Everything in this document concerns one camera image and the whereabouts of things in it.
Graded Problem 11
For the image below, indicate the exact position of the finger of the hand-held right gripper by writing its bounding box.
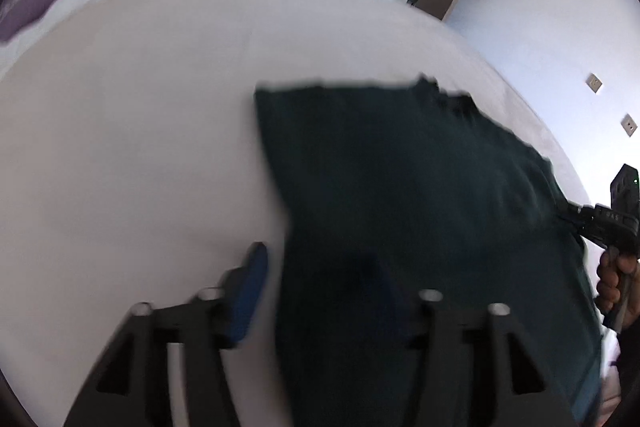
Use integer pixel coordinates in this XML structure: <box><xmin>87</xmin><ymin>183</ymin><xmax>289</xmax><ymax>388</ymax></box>
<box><xmin>554</xmin><ymin>198</ymin><xmax>596</xmax><ymax>229</ymax></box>

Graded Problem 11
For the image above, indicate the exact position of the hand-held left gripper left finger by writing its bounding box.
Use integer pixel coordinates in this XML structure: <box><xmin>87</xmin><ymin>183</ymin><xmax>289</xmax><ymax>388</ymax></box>
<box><xmin>62</xmin><ymin>241</ymin><xmax>271</xmax><ymax>427</ymax></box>

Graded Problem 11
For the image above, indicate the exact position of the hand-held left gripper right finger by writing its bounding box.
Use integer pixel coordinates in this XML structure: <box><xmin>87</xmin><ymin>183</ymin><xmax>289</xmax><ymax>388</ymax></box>
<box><xmin>407</xmin><ymin>288</ymin><xmax>578</xmax><ymax>427</ymax></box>

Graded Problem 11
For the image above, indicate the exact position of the dark green knit sweater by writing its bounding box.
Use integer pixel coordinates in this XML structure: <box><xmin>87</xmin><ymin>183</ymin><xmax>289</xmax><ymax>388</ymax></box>
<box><xmin>254</xmin><ymin>74</ymin><xmax>603</xmax><ymax>427</ymax></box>

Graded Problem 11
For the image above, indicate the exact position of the person's right hand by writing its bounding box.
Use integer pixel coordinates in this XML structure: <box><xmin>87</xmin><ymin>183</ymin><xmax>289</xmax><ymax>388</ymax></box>
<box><xmin>595</xmin><ymin>249</ymin><xmax>640</xmax><ymax>315</ymax></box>

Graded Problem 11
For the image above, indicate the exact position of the bed with white sheet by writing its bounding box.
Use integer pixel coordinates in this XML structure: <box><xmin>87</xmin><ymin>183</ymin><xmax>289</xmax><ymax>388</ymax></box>
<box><xmin>0</xmin><ymin>0</ymin><xmax>621</xmax><ymax>427</ymax></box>

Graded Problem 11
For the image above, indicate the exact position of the purple cushion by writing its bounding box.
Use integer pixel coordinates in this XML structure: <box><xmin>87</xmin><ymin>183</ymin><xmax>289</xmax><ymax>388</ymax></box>
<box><xmin>0</xmin><ymin>0</ymin><xmax>91</xmax><ymax>40</ymax></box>

